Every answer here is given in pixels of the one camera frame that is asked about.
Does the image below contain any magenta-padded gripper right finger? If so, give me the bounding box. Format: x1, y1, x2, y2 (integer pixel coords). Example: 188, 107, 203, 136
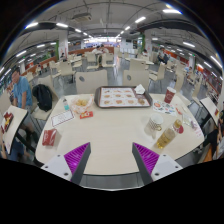
131, 142, 184, 186

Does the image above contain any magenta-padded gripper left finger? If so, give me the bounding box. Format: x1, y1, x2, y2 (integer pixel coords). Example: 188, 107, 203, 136
40, 142, 92, 186

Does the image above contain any clear bottle with yellow drink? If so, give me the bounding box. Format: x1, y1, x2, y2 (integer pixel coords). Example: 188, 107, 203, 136
154, 118, 184, 150

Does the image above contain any red paper carton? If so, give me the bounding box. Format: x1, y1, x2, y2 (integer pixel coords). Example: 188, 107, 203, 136
41, 128, 58, 147

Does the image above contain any white card with red border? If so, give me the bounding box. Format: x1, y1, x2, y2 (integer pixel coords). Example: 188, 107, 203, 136
50, 109, 75, 128

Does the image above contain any small red sauce packet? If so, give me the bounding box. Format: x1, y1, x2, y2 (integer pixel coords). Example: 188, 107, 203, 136
79, 110, 94, 120

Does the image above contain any colourful printed flyer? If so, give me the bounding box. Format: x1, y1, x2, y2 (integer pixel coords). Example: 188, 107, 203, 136
152, 99, 178, 118

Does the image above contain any small clear sanitizer bottle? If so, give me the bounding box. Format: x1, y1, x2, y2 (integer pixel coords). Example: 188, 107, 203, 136
62, 98, 70, 112

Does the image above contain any clear plastic bag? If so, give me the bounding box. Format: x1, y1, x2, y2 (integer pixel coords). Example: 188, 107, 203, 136
181, 113, 195, 128

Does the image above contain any dark tray with paper liner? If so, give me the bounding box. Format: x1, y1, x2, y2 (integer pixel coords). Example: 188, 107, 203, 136
93, 85, 154, 109

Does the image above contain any red paper cup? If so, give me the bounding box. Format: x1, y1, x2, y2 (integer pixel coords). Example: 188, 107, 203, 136
163, 86, 177, 105

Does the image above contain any white crumpled napkin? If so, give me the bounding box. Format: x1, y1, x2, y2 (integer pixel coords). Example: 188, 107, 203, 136
133, 83, 146, 95

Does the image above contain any black backpack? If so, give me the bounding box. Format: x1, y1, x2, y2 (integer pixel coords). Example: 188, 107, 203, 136
31, 83, 53, 113

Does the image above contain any beige side table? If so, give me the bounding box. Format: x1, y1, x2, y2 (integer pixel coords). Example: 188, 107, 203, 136
0, 105, 29, 156
199, 96, 221, 126

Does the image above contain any person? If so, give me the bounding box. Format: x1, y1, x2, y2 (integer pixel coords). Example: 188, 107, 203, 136
203, 109, 224, 161
9, 67, 34, 113
157, 46, 170, 65

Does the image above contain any beige plywood chair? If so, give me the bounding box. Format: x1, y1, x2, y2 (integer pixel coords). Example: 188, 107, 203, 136
122, 68, 151, 93
75, 69, 109, 95

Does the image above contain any group of beige chairs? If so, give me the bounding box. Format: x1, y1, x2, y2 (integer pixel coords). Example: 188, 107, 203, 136
24, 49, 201, 98

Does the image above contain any group of ceiling lights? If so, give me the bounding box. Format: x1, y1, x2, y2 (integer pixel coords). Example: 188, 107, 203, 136
0, 7, 224, 83

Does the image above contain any ceiling air conditioner unit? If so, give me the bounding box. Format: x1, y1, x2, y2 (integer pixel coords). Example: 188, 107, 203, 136
71, 12, 93, 24

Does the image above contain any white striped mug gold handle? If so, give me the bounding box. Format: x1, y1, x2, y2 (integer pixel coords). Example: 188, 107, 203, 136
144, 113, 165, 138

